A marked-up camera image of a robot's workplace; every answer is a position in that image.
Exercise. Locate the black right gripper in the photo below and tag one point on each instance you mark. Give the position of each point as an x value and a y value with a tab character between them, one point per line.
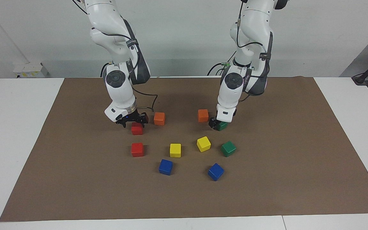
130	118

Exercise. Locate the red wooden block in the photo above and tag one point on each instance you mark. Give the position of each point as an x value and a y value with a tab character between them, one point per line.
137	129
137	149

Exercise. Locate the yellow wooden block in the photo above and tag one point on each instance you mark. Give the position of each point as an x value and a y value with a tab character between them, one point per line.
203	144
175	150

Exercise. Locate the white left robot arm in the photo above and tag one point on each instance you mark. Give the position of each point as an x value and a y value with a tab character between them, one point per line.
232	95

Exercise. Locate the white electrical box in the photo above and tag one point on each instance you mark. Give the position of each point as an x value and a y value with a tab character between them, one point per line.
30	68

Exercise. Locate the orange wooden block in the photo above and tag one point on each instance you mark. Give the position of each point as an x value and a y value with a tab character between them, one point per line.
203	115
159	118

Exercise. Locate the green wooden block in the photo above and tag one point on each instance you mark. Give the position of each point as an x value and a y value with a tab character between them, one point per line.
228	149
222	126

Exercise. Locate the brown table mat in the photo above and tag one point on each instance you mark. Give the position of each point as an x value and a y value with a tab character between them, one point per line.
267	191

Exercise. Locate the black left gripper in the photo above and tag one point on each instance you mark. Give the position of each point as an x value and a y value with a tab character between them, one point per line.
218	119

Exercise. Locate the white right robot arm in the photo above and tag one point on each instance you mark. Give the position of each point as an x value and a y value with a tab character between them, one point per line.
120	95

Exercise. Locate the blue wooden block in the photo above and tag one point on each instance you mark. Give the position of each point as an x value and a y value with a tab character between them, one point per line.
216	172
165	167

